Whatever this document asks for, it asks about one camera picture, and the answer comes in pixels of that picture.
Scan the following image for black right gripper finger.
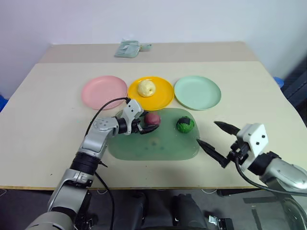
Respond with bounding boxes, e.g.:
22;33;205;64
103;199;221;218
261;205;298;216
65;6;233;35
213;121;241;138
196;138;230;169

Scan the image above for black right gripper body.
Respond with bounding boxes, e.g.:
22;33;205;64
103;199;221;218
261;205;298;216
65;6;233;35
226;140;250;168

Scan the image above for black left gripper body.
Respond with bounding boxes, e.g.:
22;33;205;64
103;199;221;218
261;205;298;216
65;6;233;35
130;116;145;134

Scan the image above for dark red round toy fruit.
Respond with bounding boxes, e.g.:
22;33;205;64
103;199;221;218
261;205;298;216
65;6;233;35
143;113;161;127

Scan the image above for yellow plate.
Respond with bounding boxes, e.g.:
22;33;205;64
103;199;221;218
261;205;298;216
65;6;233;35
127;76;175;112

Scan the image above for mint green plate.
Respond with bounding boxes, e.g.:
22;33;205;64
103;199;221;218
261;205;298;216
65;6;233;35
174;75;222;111

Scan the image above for pink plate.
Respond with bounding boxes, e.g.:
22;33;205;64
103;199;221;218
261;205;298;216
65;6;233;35
81;75;128;111

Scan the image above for translucent green mat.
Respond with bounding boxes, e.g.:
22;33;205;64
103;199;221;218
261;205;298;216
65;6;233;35
106;107;201;161

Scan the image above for pale yellow toy fruit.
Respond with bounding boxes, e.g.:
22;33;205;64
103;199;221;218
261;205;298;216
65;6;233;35
137;80;157;98

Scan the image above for green black round toy fruit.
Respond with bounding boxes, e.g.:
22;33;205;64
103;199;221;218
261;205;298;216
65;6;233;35
176;116;195;134

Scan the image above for dark rounded shape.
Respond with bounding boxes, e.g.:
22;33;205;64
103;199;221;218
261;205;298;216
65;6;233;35
170;193;210;230
133;191;174;230

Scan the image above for blue object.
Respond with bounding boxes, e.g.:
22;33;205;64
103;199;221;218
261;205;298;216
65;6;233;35
0;94;9;113
272;76;285;88

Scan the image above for dark grey furniture piece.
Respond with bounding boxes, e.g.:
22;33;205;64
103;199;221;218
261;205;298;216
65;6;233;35
280;56;307;109

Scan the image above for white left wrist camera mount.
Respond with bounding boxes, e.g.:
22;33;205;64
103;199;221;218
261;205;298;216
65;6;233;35
120;98;144;134

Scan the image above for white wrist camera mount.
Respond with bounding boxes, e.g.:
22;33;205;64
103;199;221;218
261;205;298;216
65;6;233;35
236;123;269;171
120;98;144;134

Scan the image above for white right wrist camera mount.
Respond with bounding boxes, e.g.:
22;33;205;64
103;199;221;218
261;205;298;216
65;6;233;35
236;123;269;171

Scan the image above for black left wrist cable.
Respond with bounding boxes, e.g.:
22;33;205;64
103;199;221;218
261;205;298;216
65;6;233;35
87;97;131;139

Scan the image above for silver metal bracket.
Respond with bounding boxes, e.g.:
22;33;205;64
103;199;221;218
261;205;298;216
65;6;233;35
207;215;234;230

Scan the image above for black left upper arm cable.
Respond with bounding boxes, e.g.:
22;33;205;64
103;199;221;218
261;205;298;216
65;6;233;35
94;171;116;230

